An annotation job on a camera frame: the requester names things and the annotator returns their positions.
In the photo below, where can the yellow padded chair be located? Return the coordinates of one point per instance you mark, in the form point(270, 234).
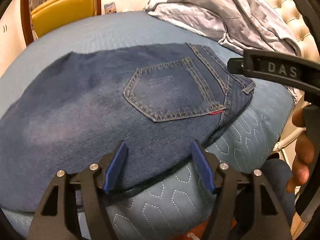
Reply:
point(53, 14)

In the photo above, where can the light blue quilted bedspread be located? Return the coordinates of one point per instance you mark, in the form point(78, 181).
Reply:
point(180, 202)

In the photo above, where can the cream tufted headboard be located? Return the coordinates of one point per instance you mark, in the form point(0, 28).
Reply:
point(292, 17)

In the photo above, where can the dark wooden door frame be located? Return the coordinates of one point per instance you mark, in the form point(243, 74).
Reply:
point(26, 17)

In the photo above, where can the grey star-patterned duvet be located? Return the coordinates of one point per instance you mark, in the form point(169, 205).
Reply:
point(234, 24)

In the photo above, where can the dark blue denim jeans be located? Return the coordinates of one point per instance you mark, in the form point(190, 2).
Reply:
point(156, 98)

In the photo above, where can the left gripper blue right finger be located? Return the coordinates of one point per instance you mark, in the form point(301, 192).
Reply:
point(223, 181)

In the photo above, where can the small blue picture card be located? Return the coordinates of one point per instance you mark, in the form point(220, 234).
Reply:
point(110, 8)

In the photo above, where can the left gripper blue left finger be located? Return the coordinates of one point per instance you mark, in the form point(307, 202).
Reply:
point(56, 216)

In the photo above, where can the person's right hand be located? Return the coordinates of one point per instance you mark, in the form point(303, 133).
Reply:
point(305, 152)

